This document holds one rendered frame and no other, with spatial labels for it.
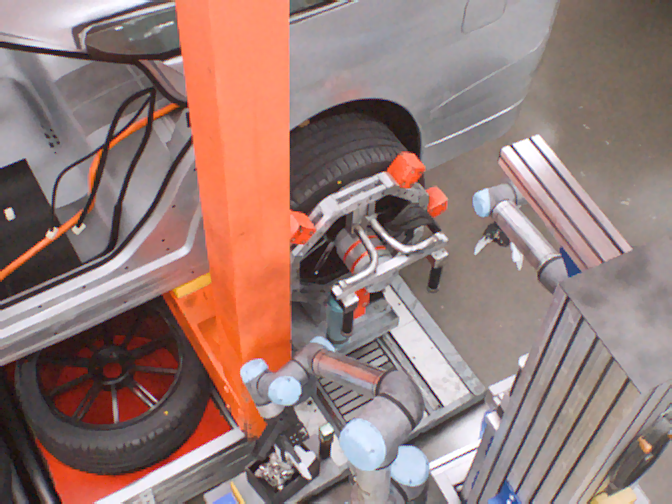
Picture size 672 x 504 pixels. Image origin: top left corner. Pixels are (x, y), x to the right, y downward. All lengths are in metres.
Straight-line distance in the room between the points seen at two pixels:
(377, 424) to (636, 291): 0.71
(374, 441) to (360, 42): 1.20
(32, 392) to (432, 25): 1.79
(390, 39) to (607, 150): 2.13
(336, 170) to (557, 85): 2.29
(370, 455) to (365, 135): 1.24
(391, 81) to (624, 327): 1.51
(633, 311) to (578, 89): 3.37
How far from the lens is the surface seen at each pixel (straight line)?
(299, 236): 2.92
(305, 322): 3.75
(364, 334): 3.80
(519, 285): 4.22
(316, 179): 2.95
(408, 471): 2.60
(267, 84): 1.89
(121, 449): 3.27
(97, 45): 2.46
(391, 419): 2.20
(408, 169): 3.01
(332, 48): 2.77
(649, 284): 1.81
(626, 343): 1.73
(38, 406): 3.38
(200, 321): 3.24
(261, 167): 2.05
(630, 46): 5.38
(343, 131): 3.07
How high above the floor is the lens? 3.45
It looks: 55 degrees down
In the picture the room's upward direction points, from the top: 3 degrees clockwise
